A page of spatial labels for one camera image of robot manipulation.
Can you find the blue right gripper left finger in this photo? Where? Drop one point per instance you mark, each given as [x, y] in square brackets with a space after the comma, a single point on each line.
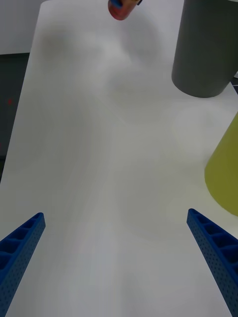
[17, 252]

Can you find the yellow-green plastic bin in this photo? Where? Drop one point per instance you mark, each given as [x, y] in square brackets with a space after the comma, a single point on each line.
[225, 173]

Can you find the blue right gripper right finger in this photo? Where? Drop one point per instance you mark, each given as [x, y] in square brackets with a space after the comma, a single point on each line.
[218, 257]

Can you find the grey plastic bin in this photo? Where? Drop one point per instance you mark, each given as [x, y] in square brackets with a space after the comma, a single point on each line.
[203, 49]

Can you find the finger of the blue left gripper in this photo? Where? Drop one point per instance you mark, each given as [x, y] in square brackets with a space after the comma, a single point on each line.
[139, 2]
[115, 3]

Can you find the red drink can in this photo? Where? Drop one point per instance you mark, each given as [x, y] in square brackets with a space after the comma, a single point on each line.
[122, 13]

